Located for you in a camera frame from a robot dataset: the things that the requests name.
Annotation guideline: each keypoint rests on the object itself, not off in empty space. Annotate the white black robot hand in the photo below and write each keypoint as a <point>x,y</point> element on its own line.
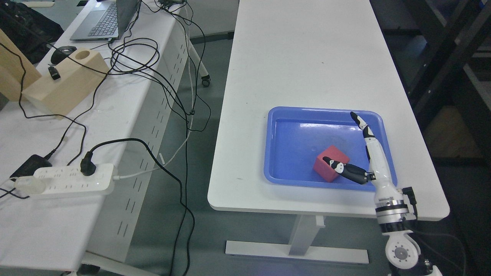
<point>379,173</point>

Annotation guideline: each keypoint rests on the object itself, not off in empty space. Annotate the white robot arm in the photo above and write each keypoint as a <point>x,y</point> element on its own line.
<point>401,237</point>

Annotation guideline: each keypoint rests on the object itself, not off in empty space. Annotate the blue plastic tray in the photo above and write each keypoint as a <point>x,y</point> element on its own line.
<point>298,138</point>

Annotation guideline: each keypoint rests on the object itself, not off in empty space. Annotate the black metal shelf right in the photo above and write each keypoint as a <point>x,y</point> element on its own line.
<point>441,50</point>

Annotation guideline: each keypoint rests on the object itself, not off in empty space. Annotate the wooden block with hole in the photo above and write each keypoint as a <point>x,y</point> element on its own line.
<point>80,73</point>

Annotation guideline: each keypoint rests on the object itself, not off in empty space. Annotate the white table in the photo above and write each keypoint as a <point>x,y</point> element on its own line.
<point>327,54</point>

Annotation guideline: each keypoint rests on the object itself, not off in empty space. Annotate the white power strip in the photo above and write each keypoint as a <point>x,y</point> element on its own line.
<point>67,181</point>

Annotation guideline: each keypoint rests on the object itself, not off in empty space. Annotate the grey laptop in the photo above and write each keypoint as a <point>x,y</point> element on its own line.
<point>107,20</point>

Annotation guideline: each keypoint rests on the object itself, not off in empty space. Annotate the white side desk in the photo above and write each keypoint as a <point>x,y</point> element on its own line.
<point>58,234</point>

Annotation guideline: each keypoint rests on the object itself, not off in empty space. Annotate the black computer mouse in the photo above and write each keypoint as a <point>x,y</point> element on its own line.
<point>61,53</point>

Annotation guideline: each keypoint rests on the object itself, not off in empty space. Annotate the black power adapter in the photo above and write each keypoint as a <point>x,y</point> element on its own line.
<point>33,163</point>

